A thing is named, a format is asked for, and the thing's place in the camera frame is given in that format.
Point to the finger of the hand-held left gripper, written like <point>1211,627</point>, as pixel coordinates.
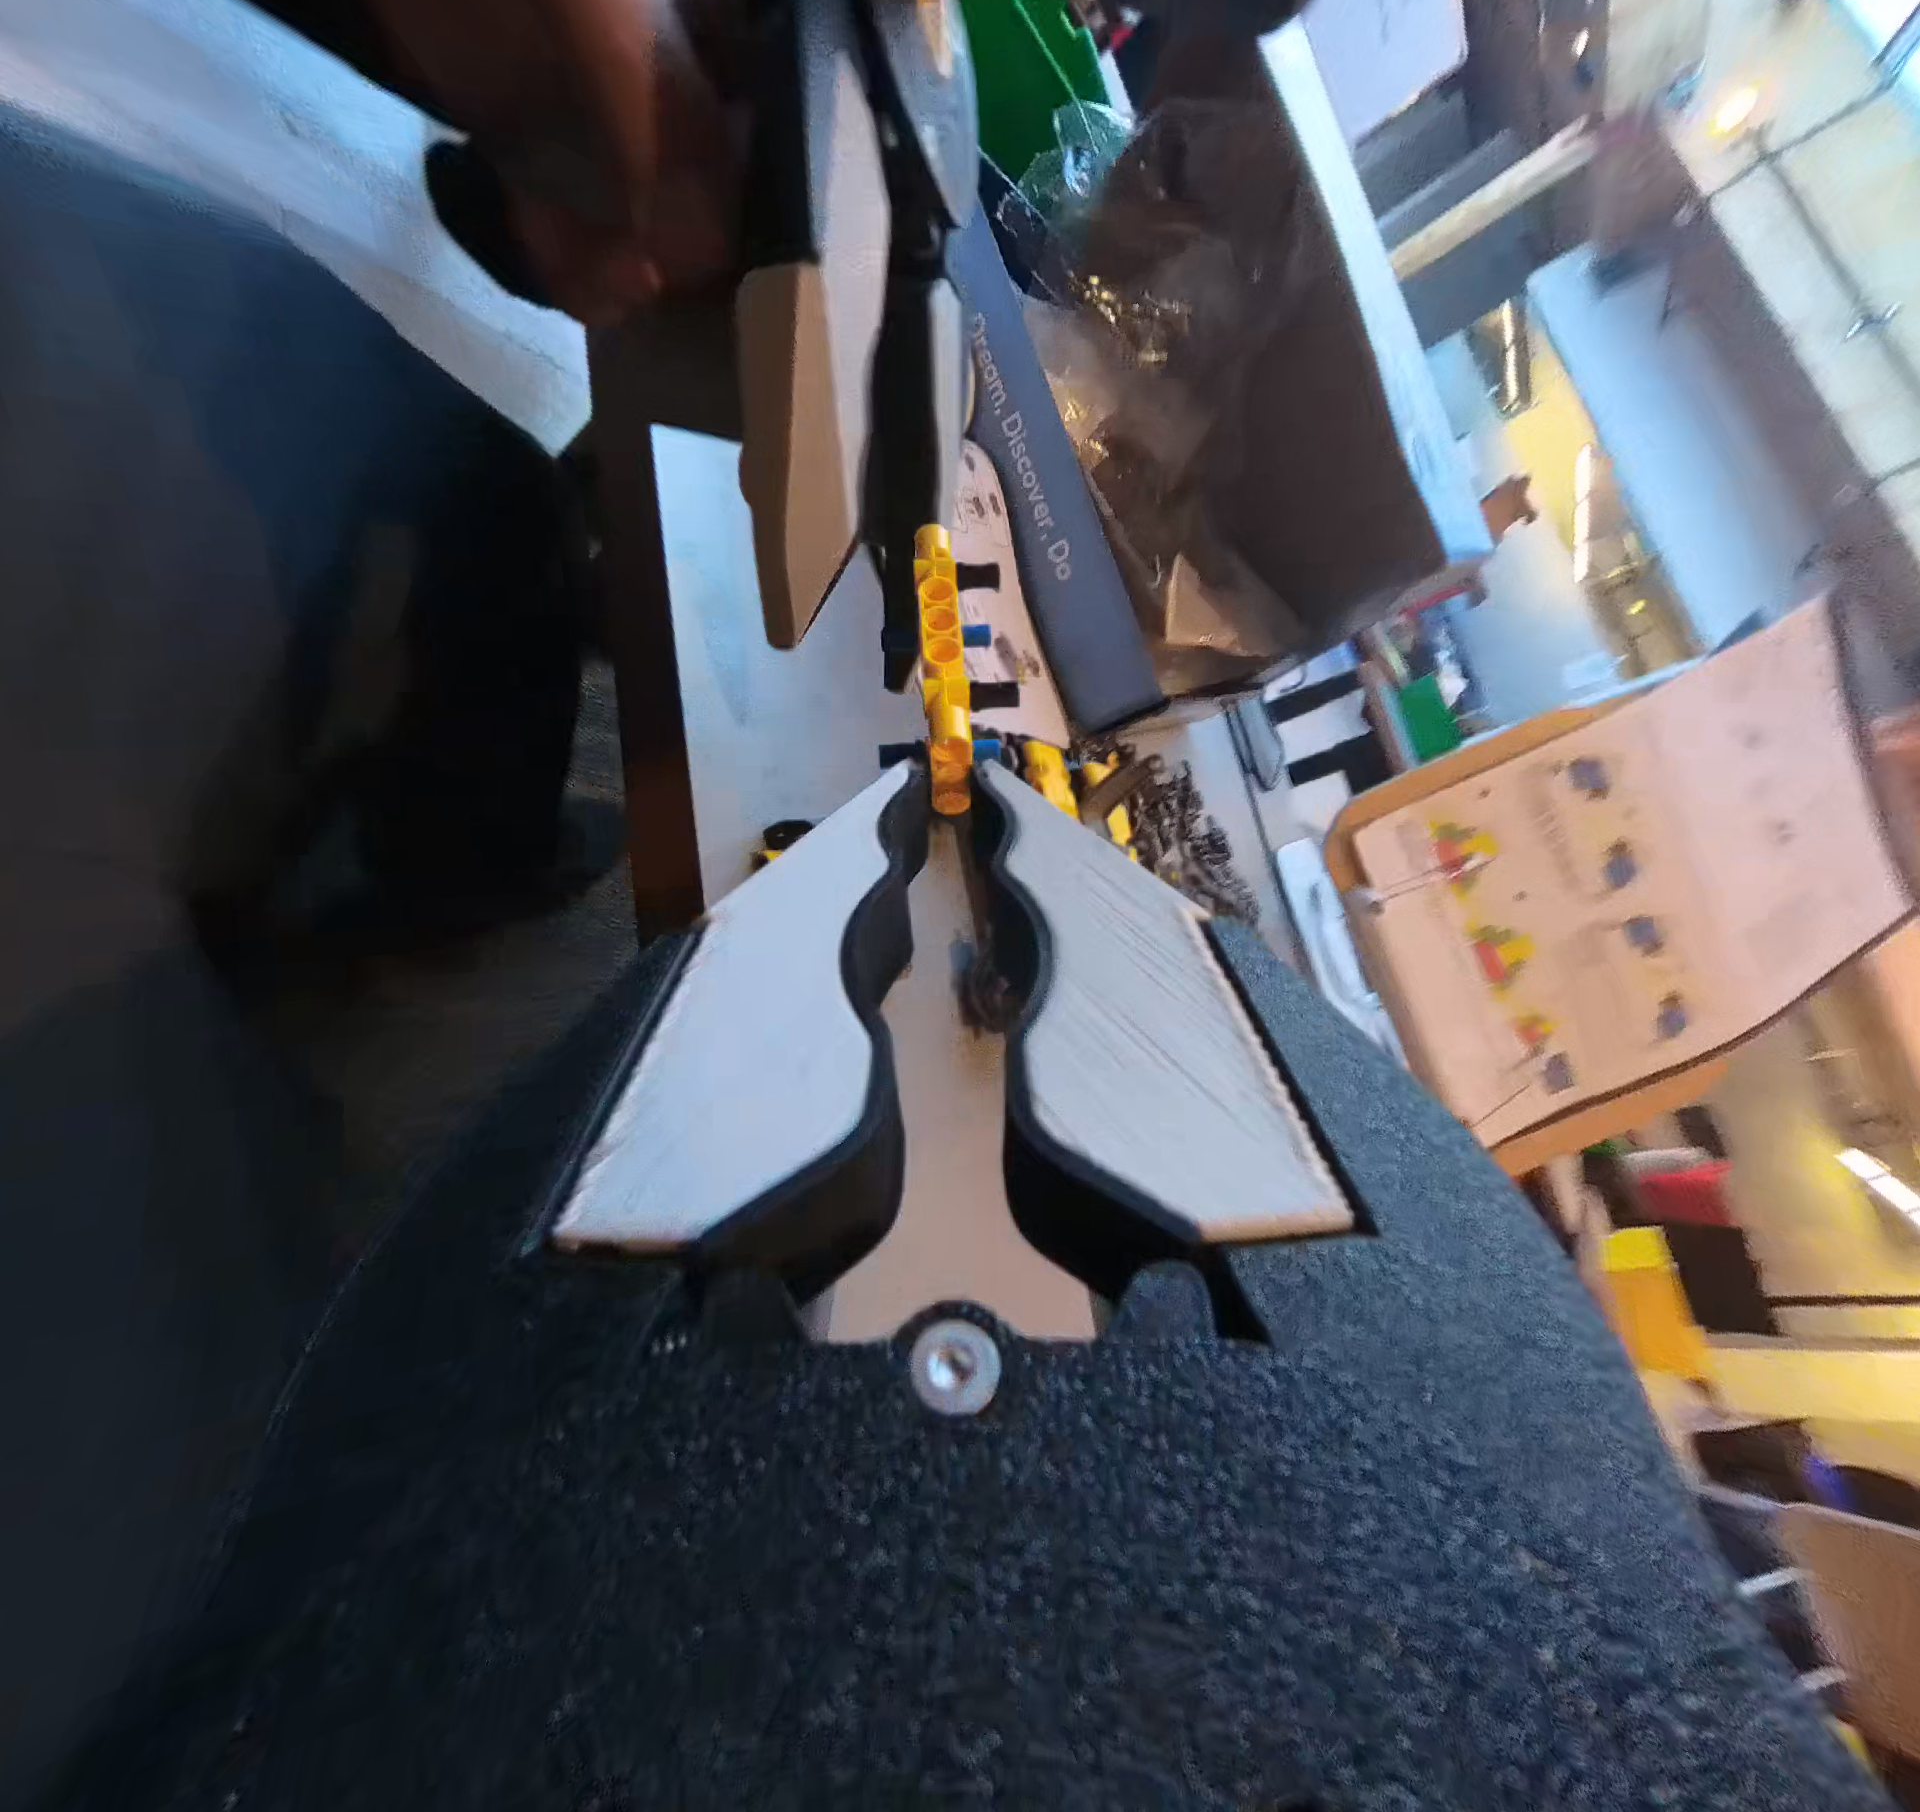
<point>803,461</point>
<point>947,387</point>

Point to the white building instruction booklet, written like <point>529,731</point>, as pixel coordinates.
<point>991,507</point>

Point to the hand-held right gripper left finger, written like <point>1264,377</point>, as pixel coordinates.
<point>735,1077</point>

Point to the colour printed instruction sheet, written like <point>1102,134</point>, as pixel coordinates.
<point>1724,824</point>

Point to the green plastic object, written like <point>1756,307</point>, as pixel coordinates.
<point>1027,56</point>

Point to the yellow brick panel with pins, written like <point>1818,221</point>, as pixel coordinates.
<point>947,731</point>

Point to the white rounded plastic object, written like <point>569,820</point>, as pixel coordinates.
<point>1320,927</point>

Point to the person's left hand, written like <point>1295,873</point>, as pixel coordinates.
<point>600,89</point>

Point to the clear plastic parts bag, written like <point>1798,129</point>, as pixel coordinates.
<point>1111,327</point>

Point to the wooden clipboard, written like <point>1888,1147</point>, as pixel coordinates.
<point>1620,1107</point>

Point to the yellow black brick vehicle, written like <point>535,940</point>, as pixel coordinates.
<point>1051,769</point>

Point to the blue cardboard box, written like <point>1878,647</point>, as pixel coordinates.
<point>1036,523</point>

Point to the pile of loose brick pieces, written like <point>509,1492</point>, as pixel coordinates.
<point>1193,838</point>

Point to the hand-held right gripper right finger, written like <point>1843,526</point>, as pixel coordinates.
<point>1169,1077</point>

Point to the grey desk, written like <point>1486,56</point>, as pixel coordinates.
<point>781,731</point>

